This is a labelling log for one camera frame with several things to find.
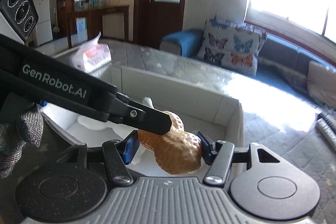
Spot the tan peanut toy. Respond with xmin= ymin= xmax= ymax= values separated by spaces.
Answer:
xmin=138 ymin=111 xmax=202 ymax=175

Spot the blue sofa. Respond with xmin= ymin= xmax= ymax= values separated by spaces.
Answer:
xmin=160 ymin=28 xmax=336 ymax=135

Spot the beige pillow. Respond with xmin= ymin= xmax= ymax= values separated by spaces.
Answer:
xmin=307 ymin=60 xmax=336 ymax=109

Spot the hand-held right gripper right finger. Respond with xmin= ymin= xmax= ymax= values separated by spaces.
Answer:
xmin=196 ymin=131 xmax=281 ymax=185

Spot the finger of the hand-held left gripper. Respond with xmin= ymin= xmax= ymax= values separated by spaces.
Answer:
xmin=110 ymin=93 xmax=173 ymax=136

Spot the grey cardboard box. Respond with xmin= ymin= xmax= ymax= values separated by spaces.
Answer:
xmin=39 ymin=64 xmax=246 ymax=177

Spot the person's left hand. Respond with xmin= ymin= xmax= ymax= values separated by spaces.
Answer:
xmin=0 ymin=103 xmax=44 ymax=178

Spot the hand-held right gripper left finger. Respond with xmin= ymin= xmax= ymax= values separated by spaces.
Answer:
xmin=59 ymin=131 xmax=141 ymax=186

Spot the grey quilted desktop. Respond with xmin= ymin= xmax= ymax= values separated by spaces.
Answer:
xmin=34 ymin=36 xmax=336 ymax=224

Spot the white refrigerator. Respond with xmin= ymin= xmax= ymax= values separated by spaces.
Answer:
xmin=33 ymin=0 xmax=53 ymax=46

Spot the butterfly print pillow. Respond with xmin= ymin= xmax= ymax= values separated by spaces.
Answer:
xmin=196 ymin=15 xmax=268 ymax=77

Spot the white plush toy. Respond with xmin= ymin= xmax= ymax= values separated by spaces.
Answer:
xmin=77 ymin=97 xmax=160 ymax=164

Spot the white plastic tissue pack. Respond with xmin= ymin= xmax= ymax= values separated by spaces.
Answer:
xmin=69 ymin=32 xmax=112 ymax=72

